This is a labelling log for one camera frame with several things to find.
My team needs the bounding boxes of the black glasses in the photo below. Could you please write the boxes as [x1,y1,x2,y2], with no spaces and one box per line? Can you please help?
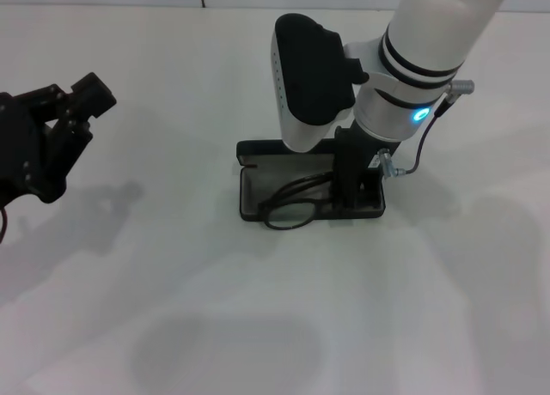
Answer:
[257,170,345,233]

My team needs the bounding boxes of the black glasses case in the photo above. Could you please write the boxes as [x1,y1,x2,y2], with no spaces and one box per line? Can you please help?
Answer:
[235,138,387,223]

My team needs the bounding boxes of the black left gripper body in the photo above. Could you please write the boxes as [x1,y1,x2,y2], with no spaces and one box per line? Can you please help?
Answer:
[0,89,95,207]

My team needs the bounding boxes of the right gripper silver plug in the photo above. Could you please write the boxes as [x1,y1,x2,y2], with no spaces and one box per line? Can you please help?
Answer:
[375,149,407,180]

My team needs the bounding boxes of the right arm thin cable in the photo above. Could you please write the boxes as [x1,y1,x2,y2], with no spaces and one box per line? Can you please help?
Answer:
[403,80,477,176]

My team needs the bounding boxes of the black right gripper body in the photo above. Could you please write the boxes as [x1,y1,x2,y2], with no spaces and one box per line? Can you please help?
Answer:
[333,123,404,186]

